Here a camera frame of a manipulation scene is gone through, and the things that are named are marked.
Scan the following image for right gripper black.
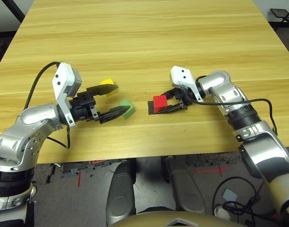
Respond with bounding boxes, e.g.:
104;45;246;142
158;85;197;115

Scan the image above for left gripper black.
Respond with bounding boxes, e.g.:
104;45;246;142
69;84;131;124

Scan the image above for red block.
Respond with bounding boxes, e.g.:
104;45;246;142
153;95;168;112

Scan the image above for green block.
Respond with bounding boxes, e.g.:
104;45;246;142
118;99;136;120

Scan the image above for yellow block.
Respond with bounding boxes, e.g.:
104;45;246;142
99;79;119;96

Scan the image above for red cube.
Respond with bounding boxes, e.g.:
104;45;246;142
147;100;169;116

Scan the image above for dark foam floor mat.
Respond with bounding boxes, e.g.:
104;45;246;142
186;151;242;167
60;159;107;178

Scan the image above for grey left robot leg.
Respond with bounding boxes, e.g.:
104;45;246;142
106;158;137;225

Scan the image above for grey robot leg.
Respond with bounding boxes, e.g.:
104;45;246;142
106;158;137;225
161;155;206;213

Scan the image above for grey right robot leg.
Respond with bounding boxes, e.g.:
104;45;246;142
161;155;206;213

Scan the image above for grey square floor pad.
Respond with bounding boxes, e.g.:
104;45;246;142
221;188;238;202

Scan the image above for tan robot torso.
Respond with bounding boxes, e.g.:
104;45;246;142
109;211;249;227

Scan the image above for black slanted pole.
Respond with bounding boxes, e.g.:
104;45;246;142
2;0;26;24

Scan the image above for black stand with tray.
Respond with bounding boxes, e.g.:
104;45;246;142
269;4;289;24

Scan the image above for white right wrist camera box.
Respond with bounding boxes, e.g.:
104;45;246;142
170;65;204;103

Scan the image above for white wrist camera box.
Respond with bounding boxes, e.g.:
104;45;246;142
170;65;204;103
51;61;83;129

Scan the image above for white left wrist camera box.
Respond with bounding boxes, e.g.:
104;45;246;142
51;61;83;129

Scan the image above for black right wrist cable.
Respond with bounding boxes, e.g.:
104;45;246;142
187;93;278;137

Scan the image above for black floor cable bundle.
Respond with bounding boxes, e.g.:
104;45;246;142
212;176;281;227

